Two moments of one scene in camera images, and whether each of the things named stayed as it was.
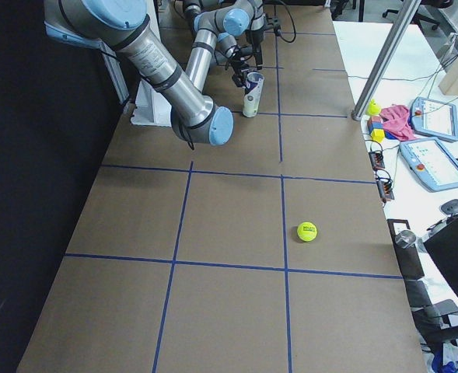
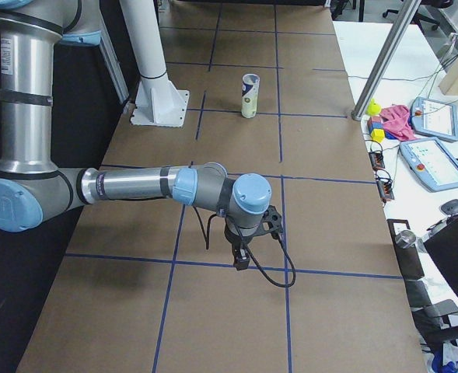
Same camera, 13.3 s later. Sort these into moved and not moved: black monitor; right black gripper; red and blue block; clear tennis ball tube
Moved: right black gripper
Not moved: clear tennis ball tube; black monitor; red and blue block
